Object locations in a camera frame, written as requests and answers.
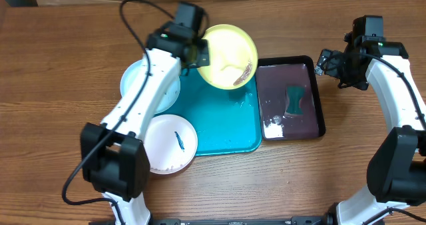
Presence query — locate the yellow plastic plate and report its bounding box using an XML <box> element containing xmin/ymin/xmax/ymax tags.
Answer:
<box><xmin>198</xmin><ymin>24</ymin><xmax>258</xmax><ymax>90</ymax></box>

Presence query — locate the light blue plastic plate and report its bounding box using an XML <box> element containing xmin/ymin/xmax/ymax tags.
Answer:
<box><xmin>120</xmin><ymin>60</ymin><xmax>181</xmax><ymax>114</ymax></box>

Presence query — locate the green sponge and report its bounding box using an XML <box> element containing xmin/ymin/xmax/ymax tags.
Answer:
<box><xmin>286</xmin><ymin>86</ymin><xmax>304</xmax><ymax>116</ymax></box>

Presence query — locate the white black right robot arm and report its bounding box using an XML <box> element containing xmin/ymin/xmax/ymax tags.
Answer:
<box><xmin>315</xmin><ymin>41</ymin><xmax>425</xmax><ymax>224</ymax></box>

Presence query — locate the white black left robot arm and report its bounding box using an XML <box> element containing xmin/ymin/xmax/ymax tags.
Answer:
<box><xmin>76</xmin><ymin>25</ymin><xmax>209</xmax><ymax>224</ymax></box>

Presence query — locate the teal plastic tray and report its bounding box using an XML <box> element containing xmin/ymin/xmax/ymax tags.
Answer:
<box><xmin>165</xmin><ymin>71</ymin><xmax>262</xmax><ymax>156</ymax></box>

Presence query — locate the black tray with water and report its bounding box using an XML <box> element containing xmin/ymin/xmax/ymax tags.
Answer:
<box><xmin>255</xmin><ymin>55</ymin><xmax>326</xmax><ymax>140</ymax></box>

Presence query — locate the pink plastic plate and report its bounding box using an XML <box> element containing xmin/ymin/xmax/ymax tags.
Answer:
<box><xmin>144</xmin><ymin>114</ymin><xmax>198</xmax><ymax>175</ymax></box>

